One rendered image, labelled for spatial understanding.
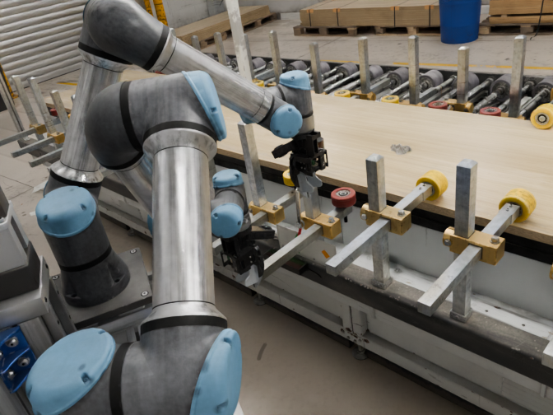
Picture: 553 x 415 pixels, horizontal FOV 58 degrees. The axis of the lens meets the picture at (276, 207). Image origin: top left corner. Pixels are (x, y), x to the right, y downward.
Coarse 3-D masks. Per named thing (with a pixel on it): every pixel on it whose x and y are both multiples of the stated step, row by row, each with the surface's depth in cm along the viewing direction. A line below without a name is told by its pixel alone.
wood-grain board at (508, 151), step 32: (64, 96) 336; (320, 96) 252; (256, 128) 226; (320, 128) 214; (352, 128) 209; (384, 128) 203; (416, 128) 198; (448, 128) 194; (480, 128) 189; (512, 128) 185; (288, 160) 192; (352, 160) 183; (384, 160) 179; (416, 160) 175; (448, 160) 171; (480, 160) 168; (512, 160) 164; (544, 160) 161; (448, 192) 153; (480, 192) 150; (544, 192) 145; (480, 224) 140; (512, 224) 134; (544, 224) 131
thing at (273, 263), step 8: (336, 208) 163; (344, 208) 162; (336, 216) 159; (344, 216) 162; (304, 232) 153; (312, 232) 153; (320, 232) 155; (296, 240) 150; (304, 240) 150; (312, 240) 153; (288, 248) 147; (296, 248) 148; (272, 256) 145; (280, 256) 144; (288, 256) 147; (264, 264) 142; (272, 264) 142; (280, 264) 145; (264, 272) 140; (272, 272) 143
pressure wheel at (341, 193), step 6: (336, 192) 163; (342, 192) 161; (348, 192) 162; (354, 192) 161; (336, 198) 159; (342, 198) 158; (348, 198) 158; (354, 198) 160; (336, 204) 160; (342, 204) 159; (348, 204) 159
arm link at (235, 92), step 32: (96, 0) 96; (128, 0) 95; (96, 32) 94; (128, 32) 93; (160, 32) 95; (160, 64) 98; (192, 64) 99; (224, 96) 105; (256, 96) 108; (288, 128) 111
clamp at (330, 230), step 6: (318, 216) 158; (324, 216) 158; (330, 216) 157; (306, 222) 160; (312, 222) 158; (318, 222) 155; (324, 222) 155; (336, 222) 154; (306, 228) 161; (324, 228) 155; (330, 228) 153; (336, 228) 155; (324, 234) 156; (330, 234) 154; (336, 234) 156
